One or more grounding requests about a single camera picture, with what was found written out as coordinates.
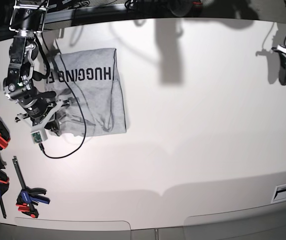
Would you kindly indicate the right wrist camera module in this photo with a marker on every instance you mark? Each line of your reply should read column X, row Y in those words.
column 38, row 136

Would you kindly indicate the grey T-shirt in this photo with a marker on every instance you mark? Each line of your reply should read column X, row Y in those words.
column 90, row 80

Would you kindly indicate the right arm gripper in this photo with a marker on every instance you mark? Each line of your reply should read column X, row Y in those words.
column 37, row 110

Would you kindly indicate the right arm black robot arm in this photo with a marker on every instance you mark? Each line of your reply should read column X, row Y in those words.
column 28, row 63

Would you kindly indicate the blue black bar clamp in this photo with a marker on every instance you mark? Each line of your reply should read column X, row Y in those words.
column 28, row 198

